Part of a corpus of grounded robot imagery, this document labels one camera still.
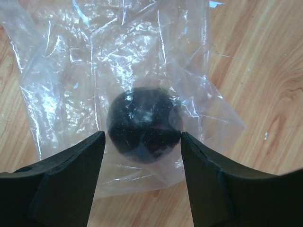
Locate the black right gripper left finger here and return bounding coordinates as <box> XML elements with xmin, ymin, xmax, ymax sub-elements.
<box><xmin>0</xmin><ymin>131</ymin><xmax>106</xmax><ymax>227</ymax></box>

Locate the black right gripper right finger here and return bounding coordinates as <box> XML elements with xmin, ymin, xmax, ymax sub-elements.
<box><xmin>181</xmin><ymin>132</ymin><xmax>303</xmax><ymax>227</ymax></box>

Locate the fake dark purple fruit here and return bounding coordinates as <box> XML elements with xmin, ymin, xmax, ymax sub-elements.
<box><xmin>107</xmin><ymin>87</ymin><xmax>183</xmax><ymax>164</ymax></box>

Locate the clear zip top bag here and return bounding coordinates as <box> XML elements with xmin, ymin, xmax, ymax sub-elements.
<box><xmin>0</xmin><ymin>0</ymin><xmax>245</xmax><ymax>199</ymax></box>

